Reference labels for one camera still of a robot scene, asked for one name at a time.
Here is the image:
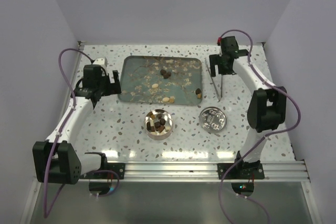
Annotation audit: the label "right black base bracket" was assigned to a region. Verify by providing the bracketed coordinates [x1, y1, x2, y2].
[217, 162, 265, 179]

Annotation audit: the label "round metal tin lid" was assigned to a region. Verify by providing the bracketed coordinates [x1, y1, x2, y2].
[199, 106, 227, 133]

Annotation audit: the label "aluminium rail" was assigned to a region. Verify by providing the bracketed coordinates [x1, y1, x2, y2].
[78, 162, 312, 183]

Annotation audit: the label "left black base bracket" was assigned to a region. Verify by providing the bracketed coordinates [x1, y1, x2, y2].
[81, 163, 125, 180]

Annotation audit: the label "round metal tin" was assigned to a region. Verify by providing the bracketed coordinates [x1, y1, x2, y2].
[144, 109, 174, 141]

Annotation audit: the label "white oval chocolate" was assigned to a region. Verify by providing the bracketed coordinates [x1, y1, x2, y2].
[152, 83, 159, 89]

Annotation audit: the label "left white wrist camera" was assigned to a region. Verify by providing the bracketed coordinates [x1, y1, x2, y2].
[93, 57, 108, 75]

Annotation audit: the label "floral teal tray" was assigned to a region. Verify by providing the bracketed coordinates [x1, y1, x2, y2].
[118, 56, 203, 106]

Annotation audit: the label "black base bracket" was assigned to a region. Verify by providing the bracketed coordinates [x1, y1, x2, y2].
[81, 163, 125, 180]
[217, 162, 265, 179]

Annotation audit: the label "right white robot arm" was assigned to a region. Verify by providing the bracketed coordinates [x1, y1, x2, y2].
[209, 36, 287, 179]

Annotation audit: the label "metal tweezers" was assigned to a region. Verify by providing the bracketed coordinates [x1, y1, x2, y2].
[205, 59, 223, 102]

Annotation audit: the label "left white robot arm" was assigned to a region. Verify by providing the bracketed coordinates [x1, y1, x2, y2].
[33, 64, 121, 185]

